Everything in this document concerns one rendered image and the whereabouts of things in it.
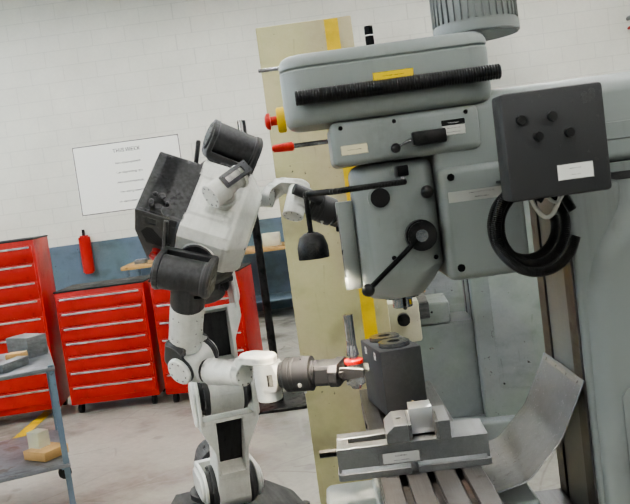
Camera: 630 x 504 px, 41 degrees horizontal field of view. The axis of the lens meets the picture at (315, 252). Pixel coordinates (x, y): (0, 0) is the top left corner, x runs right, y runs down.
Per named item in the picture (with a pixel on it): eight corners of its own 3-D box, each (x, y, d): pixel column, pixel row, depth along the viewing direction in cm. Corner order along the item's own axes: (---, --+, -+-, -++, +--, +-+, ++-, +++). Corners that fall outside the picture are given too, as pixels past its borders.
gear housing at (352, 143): (334, 168, 186) (328, 123, 186) (331, 169, 211) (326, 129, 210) (483, 148, 186) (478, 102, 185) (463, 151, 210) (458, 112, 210)
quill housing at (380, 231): (367, 305, 191) (349, 166, 188) (361, 293, 211) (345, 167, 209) (449, 294, 191) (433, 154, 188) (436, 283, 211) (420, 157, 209)
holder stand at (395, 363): (387, 417, 234) (378, 347, 232) (367, 399, 255) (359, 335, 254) (428, 410, 236) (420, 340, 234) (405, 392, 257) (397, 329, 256)
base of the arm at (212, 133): (193, 165, 238) (203, 157, 227) (207, 124, 240) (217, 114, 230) (241, 184, 243) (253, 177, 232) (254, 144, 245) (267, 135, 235)
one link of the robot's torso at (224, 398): (194, 414, 262) (170, 267, 262) (249, 403, 267) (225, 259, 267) (202, 421, 247) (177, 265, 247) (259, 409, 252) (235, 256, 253)
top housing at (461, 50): (285, 128, 185) (276, 55, 183) (288, 135, 211) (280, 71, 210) (496, 100, 185) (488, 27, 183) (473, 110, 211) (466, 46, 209)
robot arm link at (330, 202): (342, 241, 266) (308, 229, 263) (347, 215, 270) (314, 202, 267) (360, 227, 255) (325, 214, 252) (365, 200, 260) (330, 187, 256)
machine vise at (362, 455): (339, 482, 189) (332, 435, 188) (339, 460, 204) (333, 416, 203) (493, 464, 188) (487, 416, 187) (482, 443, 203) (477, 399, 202)
